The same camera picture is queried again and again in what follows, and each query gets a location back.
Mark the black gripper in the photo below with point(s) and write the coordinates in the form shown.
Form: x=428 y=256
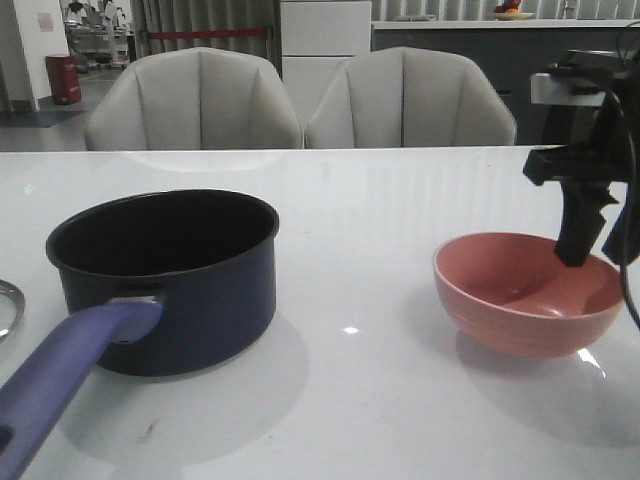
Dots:
x=609 y=153

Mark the dark blue saucepan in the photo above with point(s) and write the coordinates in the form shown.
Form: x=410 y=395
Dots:
x=156 y=284

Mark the glass pot lid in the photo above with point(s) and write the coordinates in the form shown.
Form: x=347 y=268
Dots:
x=12 y=309

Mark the fruit plate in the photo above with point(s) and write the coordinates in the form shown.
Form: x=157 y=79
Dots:
x=510 y=10

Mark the white drawer cabinet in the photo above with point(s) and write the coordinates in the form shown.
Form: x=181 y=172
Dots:
x=315 y=37

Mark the right grey chair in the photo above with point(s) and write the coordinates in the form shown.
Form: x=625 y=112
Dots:
x=409 y=97

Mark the dark grey sideboard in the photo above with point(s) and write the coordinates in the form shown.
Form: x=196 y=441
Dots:
x=508 y=52

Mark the red bin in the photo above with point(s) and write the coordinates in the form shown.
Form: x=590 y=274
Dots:
x=63 y=79

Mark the grey chair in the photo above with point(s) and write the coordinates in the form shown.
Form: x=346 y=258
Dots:
x=409 y=97
x=200 y=98

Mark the pink bowl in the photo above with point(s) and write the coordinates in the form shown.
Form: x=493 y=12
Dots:
x=511 y=293

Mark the left grey chair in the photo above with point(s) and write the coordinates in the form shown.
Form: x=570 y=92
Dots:
x=200 y=98

